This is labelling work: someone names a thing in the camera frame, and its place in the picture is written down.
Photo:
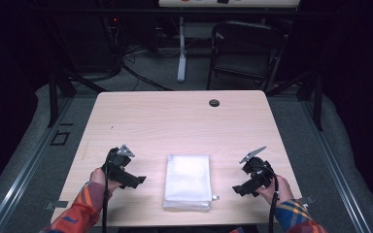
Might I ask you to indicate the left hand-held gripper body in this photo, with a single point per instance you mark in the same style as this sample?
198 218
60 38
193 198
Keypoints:
118 160

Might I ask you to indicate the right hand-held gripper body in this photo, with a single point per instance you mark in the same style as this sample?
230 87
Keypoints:
259 170

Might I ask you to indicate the white mesh laundry bag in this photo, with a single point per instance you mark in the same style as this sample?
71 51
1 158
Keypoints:
187 178

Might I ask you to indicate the person's left hand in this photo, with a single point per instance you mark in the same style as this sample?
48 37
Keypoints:
97 177

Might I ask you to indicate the person's right hand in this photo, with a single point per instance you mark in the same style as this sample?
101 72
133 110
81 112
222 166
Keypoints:
281 191

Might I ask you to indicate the grey tape tab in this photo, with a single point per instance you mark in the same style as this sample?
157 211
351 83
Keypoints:
56 205
307 200

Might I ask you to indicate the black table grommet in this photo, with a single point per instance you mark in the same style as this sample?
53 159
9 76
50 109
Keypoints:
214 103

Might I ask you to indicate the black folding chair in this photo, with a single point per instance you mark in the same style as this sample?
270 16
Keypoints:
246 51

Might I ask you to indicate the white desk leg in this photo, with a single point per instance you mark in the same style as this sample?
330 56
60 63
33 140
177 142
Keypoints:
182 51

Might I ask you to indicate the metal floor rail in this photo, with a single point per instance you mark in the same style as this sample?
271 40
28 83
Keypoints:
333 168
26 168

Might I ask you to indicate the black frame post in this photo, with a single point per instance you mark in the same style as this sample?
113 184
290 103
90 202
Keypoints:
318 103
53 100

